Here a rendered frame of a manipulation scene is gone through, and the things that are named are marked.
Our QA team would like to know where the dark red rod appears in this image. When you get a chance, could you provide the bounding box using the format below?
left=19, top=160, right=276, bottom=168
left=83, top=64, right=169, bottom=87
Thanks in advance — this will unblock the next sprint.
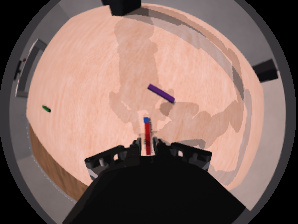
left=145, top=122, right=151, bottom=155

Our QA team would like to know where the purple rod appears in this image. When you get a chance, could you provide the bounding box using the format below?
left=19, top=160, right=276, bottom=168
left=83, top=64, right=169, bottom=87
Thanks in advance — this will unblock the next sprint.
left=147, top=84, right=175, bottom=103

